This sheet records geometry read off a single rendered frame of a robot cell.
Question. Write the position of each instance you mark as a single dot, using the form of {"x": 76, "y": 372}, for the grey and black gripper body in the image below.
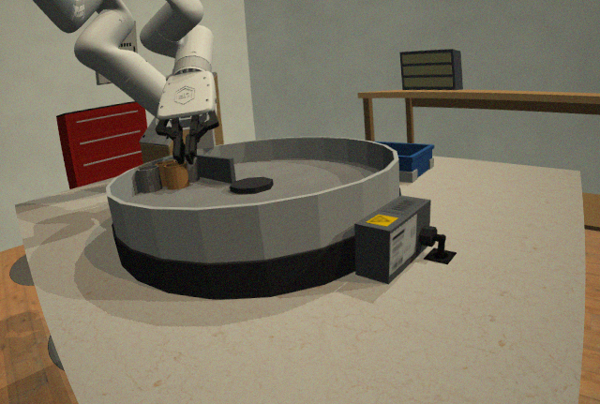
{"x": 182, "y": 98}

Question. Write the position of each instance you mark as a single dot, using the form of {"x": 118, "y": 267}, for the bronze bushing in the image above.
{"x": 176, "y": 175}
{"x": 161, "y": 171}

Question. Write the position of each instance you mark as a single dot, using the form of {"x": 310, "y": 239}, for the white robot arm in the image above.
{"x": 167, "y": 33}

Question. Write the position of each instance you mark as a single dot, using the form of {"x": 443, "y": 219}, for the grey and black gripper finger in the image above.
{"x": 175, "y": 132}
{"x": 198, "y": 129}

